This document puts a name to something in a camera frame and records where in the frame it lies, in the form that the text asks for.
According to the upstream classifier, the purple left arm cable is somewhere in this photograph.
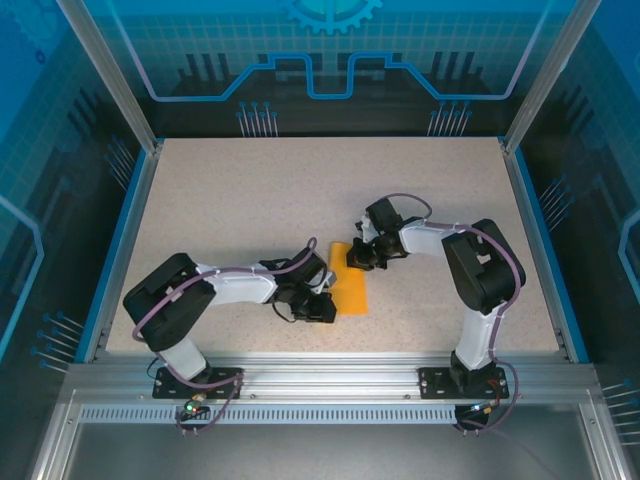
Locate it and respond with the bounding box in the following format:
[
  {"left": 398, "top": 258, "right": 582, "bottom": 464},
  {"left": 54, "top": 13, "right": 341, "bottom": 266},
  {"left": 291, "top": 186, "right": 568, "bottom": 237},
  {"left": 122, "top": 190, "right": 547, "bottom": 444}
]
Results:
[{"left": 130, "top": 236, "right": 321, "bottom": 437}]

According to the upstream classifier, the aluminium lower frame profile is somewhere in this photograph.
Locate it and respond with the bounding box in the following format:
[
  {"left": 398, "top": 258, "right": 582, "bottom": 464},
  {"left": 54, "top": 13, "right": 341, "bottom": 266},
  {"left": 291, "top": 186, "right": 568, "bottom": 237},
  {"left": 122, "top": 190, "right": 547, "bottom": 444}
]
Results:
[
  {"left": 27, "top": 389, "right": 81, "bottom": 480},
  {"left": 579, "top": 399, "right": 634, "bottom": 480}
]

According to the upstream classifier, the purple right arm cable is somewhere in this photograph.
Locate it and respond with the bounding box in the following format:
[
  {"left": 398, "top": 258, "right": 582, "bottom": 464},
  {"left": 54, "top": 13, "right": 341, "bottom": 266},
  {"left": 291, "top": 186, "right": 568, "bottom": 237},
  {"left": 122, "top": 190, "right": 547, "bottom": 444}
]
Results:
[{"left": 384, "top": 192, "right": 521, "bottom": 437}]

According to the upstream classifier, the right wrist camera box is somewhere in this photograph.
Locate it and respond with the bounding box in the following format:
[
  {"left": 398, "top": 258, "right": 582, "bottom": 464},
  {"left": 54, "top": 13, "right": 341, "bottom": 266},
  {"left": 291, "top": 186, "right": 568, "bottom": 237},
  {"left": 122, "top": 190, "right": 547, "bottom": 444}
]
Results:
[{"left": 354, "top": 212, "right": 382, "bottom": 245}]

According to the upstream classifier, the orange paper sheet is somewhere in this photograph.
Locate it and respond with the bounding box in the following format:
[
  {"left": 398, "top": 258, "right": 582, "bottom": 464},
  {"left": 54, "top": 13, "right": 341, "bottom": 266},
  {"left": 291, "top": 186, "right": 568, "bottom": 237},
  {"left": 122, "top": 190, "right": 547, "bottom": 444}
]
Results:
[{"left": 328, "top": 241, "right": 370, "bottom": 317}]

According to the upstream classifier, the slotted grey cable duct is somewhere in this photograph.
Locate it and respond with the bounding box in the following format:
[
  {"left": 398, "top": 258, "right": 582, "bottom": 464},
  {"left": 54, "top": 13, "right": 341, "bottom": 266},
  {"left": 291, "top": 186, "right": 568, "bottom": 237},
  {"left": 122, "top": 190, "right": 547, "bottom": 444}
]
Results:
[{"left": 77, "top": 405, "right": 460, "bottom": 426}]

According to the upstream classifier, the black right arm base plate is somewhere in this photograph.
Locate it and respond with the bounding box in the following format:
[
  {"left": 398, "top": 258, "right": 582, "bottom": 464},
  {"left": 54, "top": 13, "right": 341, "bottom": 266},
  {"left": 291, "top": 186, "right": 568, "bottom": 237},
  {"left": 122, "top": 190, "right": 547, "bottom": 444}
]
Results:
[{"left": 417, "top": 366, "right": 511, "bottom": 400}]

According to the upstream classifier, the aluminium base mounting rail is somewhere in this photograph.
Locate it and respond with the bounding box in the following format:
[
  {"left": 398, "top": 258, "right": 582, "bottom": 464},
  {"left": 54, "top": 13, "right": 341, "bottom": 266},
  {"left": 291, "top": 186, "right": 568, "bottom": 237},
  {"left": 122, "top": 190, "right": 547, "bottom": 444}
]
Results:
[{"left": 64, "top": 351, "right": 601, "bottom": 401}]

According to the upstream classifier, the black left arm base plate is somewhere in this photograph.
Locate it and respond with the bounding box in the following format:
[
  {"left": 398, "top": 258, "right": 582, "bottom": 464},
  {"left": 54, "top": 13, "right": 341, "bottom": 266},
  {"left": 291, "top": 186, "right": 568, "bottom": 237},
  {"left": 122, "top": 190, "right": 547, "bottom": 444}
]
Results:
[{"left": 152, "top": 366, "right": 245, "bottom": 400}]

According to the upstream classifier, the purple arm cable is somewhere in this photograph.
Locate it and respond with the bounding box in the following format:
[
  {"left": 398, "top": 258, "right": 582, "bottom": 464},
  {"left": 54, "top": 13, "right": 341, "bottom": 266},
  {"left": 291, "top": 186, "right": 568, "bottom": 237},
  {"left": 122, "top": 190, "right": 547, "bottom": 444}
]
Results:
[
  {"left": 384, "top": 192, "right": 521, "bottom": 437},
  {"left": 130, "top": 236, "right": 321, "bottom": 437}
]

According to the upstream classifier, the grey metal shelf panel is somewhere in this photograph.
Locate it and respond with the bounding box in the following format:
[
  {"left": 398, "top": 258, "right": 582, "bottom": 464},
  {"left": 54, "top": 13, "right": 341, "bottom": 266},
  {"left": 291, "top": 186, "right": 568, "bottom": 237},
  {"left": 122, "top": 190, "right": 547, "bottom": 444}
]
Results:
[{"left": 62, "top": 422, "right": 601, "bottom": 480}]

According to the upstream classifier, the aluminium frame post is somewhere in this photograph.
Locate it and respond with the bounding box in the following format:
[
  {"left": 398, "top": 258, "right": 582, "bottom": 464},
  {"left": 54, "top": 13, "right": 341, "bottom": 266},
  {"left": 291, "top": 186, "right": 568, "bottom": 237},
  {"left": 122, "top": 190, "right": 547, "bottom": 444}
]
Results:
[
  {"left": 502, "top": 0, "right": 604, "bottom": 154},
  {"left": 54, "top": 0, "right": 164, "bottom": 154}
]

